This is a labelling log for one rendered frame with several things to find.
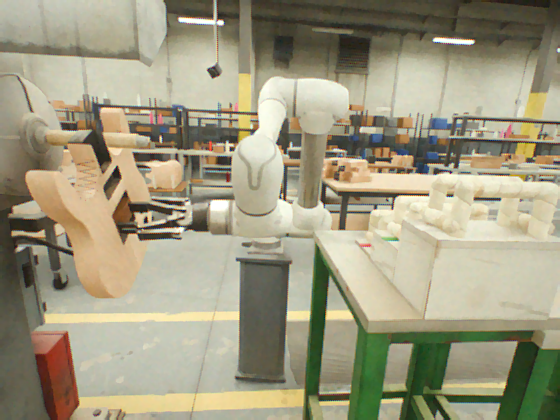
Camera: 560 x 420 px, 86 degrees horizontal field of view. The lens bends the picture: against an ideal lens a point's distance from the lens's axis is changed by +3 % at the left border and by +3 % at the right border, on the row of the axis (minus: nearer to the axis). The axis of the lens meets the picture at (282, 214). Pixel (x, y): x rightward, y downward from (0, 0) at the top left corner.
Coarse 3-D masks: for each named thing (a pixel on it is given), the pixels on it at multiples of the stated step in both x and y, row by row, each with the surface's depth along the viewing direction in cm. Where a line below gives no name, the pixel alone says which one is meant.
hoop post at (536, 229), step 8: (536, 200) 59; (544, 200) 57; (552, 200) 57; (536, 208) 59; (544, 208) 58; (552, 208) 57; (536, 216) 59; (544, 216) 58; (552, 216) 58; (536, 224) 59; (544, 224) 58; (528, 232) 60; (536, 232) 59; (544, 232) 59
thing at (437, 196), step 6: (432, 186) 65; (438, 186) 64; (444, 186) 63; (432, 192) 65; (438, 192) 64; (444, 192) 64; (432, 198) 65; (438, 198) 64; (444, 198) 64; (432, 204) 65; (438, 204) 64; (438, 210) 65; (426, 222) 67
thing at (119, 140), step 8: (48, 136) 64; (56, 136) 64; (64, 136) 64; (104, 136) 65; (112, 136) 65; (120, 136) 65; (128, 136) 66; (136, 136) 67; (56, 144) 65; (64, 144) 65; (112, 144) 66; (120, 144) 66; (128, 144) 66
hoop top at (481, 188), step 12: (468, 180) 56; (480, 180) 56; (492, 180) 57; (480, 192) 56; (492, 192) 56; (504, 192) 56; (516, 192) 56; (528, 192) 56; (540, 192) 56; (552, 192) 56
